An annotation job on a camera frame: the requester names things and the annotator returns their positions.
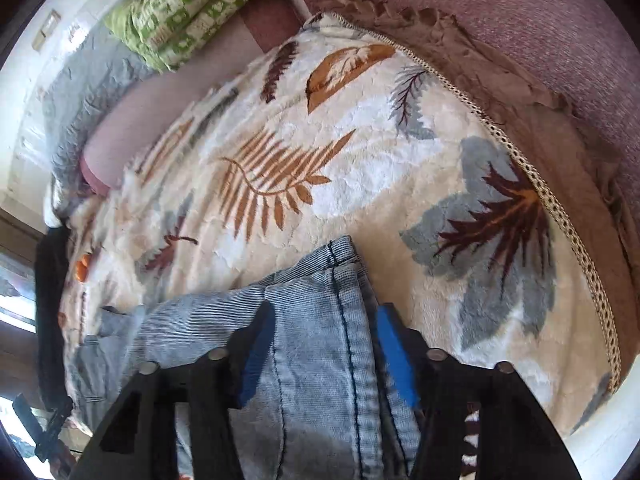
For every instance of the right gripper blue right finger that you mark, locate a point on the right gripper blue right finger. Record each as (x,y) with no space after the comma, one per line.
(475,422)

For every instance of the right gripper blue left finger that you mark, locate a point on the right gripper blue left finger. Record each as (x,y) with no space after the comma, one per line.
(137,437)

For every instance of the blue denim jeans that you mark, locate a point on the blue denim jeans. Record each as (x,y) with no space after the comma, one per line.
(324,408)

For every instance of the orange tangerine front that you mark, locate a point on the orange tangerine front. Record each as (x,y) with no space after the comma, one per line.
(82,267)

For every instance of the black garment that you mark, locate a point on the black garment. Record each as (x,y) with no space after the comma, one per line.
(50,270)

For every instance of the leaf pattern cream blanket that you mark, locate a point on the leaf pattern cream blanket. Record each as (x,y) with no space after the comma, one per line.
(342,131)

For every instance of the grey quilted pillow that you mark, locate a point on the grey quilted pillow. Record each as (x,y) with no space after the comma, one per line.
(94,78)

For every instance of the green white folded blanket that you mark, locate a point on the green white folded blanket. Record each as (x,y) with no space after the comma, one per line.
(166,33)

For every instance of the window frame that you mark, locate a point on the window frame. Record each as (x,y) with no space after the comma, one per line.
(19,370)

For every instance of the beige wall switch plate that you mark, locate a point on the beige wall switch plate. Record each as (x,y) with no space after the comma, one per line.
(46,30)

